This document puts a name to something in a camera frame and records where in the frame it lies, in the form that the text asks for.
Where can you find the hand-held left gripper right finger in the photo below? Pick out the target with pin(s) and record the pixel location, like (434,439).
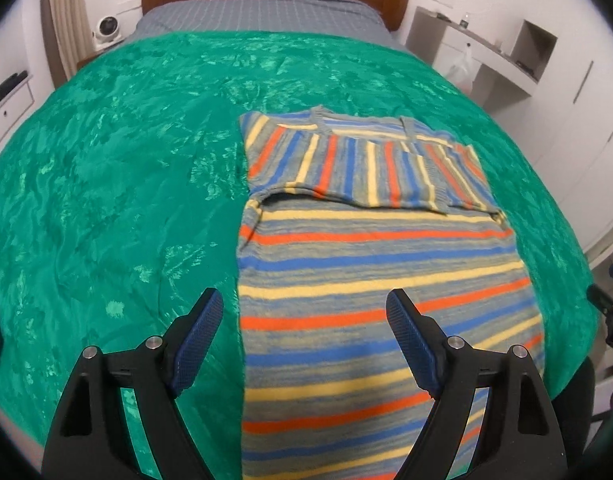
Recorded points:
(414,340)

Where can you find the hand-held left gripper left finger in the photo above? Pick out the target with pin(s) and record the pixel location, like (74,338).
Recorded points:
(196,345)

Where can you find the striped knit sweater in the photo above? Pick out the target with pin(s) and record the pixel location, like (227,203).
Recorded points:
(336,240)

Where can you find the black clothes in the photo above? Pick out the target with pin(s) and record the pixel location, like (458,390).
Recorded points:
(6,83)

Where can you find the white wardrobe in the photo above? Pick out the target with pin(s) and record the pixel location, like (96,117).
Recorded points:
(576,125)

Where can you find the green blanket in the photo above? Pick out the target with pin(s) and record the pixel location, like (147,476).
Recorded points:
(111,160)

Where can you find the small black desk item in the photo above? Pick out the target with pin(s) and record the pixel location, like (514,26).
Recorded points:
(526,66)

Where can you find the white plastic bag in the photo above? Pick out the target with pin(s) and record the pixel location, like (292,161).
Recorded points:
(460,70)

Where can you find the clear bottle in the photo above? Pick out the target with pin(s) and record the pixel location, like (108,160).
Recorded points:
(464,21)

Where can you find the white desk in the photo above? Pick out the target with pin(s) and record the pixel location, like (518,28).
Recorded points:
(436,35)

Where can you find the white drawer cabinet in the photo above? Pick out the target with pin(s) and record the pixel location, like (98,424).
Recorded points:
(11,107)

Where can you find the brown nightstand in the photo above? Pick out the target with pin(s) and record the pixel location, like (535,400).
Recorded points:
(86,58)

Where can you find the dark flat desk item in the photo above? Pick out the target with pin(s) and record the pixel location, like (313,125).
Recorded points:
(444,16)

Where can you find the bed with grey sheet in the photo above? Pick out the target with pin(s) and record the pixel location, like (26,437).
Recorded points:
(261,15)

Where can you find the beige curtain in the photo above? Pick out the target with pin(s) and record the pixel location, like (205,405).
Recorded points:
(66,20)

